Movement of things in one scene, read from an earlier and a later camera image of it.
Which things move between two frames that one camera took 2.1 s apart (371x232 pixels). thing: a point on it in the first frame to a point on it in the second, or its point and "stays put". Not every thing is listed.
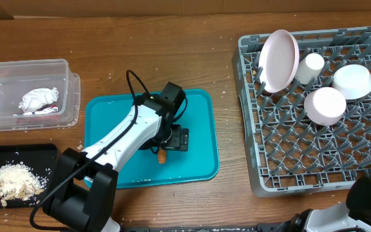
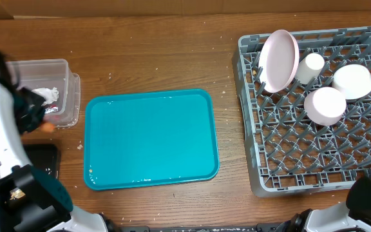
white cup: x=308 y=69 stays put
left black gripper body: x=172 y=138 to x=28 y=109
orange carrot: x=161 y=154 to x=47 y=127
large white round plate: x=279 y=60 stays put
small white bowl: x=325 y=106 stays put
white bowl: x=354 y=81 stays put
